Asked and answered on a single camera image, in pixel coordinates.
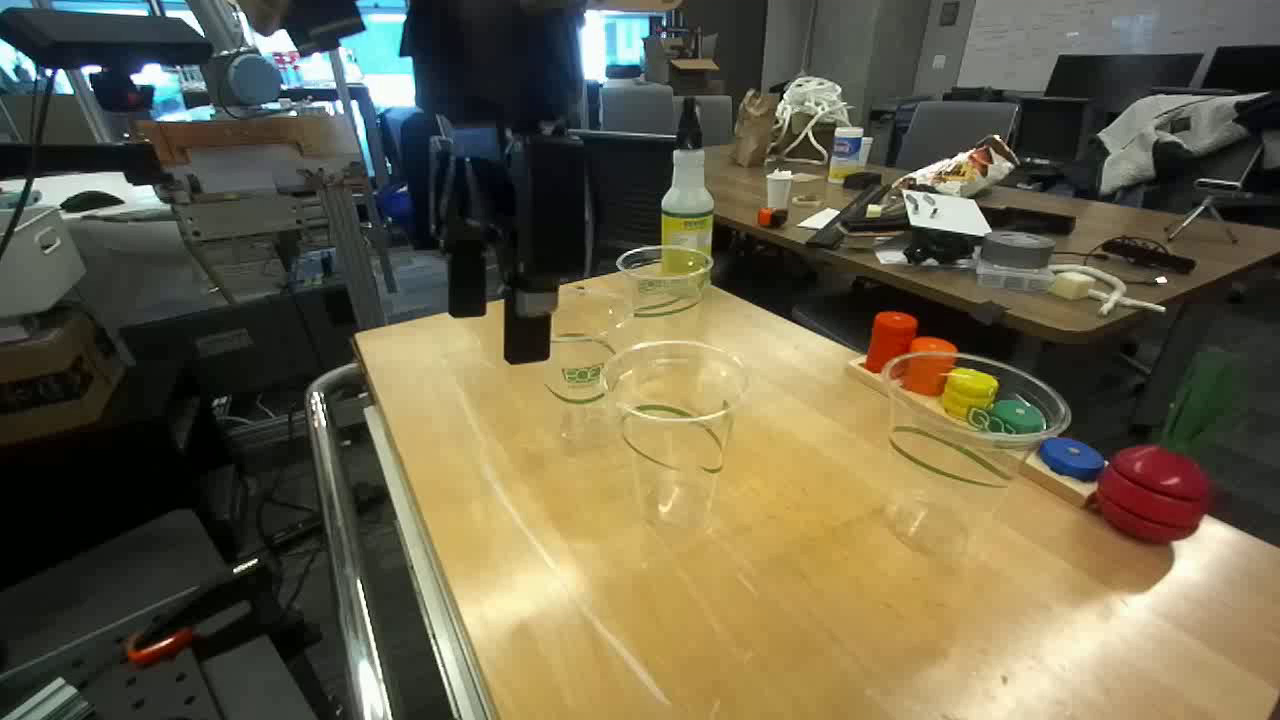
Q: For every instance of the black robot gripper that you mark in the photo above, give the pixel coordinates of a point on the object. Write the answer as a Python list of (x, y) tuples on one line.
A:
[(547, 214)]

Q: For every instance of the blue chair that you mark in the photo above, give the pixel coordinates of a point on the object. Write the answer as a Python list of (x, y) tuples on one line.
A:
[(400, 165)]

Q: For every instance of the black office chair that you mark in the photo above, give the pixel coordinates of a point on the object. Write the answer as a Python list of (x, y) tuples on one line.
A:
[(625, 186)]

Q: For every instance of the white yellow spray bottle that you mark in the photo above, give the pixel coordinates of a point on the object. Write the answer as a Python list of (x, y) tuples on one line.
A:
[(686, 201)]

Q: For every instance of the grey office chair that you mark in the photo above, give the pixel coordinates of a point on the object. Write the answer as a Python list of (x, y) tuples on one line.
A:
[(635, 111), (953, 126)]

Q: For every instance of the small orange tool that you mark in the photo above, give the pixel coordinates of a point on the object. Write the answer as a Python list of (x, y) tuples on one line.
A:
[(771, 218)]

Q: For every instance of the beige equipment trolley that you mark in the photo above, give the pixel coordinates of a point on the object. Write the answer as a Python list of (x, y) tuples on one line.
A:
[(253, 143)]

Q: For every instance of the small white cup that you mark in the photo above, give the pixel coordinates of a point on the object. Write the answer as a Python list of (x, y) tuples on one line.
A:
[(780, 189)]

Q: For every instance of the brown paper bag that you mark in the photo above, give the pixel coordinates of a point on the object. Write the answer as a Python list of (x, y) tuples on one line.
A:
[(755, 134)]

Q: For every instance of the white paper note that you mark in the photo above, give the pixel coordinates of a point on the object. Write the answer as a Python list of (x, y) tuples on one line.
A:
[(816, 218)]

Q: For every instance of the long black bar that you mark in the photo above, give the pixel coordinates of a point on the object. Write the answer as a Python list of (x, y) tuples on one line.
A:
[(845, 214)]

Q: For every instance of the white wipes canister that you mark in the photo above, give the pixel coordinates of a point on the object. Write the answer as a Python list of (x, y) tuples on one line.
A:
[(850, 159)]

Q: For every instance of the red-orange stacking cylinder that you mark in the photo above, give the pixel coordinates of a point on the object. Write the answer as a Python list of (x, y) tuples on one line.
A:
[(891, 337)]

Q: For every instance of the orange stacking cylinder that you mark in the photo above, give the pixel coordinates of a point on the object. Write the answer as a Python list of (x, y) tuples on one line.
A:
[(928, 362)]

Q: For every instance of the cardboard box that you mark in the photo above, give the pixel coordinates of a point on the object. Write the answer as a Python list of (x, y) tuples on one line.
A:
[(52, 382)]

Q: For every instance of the white printed paper sheet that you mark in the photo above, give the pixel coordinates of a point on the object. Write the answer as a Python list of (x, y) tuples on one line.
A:
[(947, 214)]

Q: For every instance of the black flat shelf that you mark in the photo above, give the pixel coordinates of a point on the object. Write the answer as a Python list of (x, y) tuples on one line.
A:
[(101, 37)]

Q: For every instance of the yellow stacking rings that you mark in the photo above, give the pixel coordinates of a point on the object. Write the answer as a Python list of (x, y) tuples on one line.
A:
[(968, 391)]

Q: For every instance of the orange clamp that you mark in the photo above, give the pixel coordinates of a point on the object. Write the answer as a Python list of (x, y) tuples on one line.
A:
[(160, 651)]

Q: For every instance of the snack chip bag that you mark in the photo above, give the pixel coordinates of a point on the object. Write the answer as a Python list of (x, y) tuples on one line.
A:
[(972, 165)]

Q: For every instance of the grey perforated metal plate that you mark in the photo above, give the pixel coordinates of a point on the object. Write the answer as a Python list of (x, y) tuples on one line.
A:
[(144, 689)]

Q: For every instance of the black phone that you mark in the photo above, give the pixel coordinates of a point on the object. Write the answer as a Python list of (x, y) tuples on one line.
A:
[(1147, 253)]

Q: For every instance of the black computer monitor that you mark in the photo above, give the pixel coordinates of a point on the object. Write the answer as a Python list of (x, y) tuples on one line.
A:
[(1121, 74), (1240, 64)]

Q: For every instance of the white jacket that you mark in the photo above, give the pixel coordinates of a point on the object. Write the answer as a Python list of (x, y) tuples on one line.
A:
[(1160, 126)]

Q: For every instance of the red stacking rings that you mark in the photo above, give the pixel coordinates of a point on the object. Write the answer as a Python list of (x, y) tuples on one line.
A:
[(1153, 494)]

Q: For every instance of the green broom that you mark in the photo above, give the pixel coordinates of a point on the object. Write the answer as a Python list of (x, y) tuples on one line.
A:
[(1207, 401)]

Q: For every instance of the brown wooden office desk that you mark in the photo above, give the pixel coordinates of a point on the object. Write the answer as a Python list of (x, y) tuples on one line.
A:
[(1240, 253)]

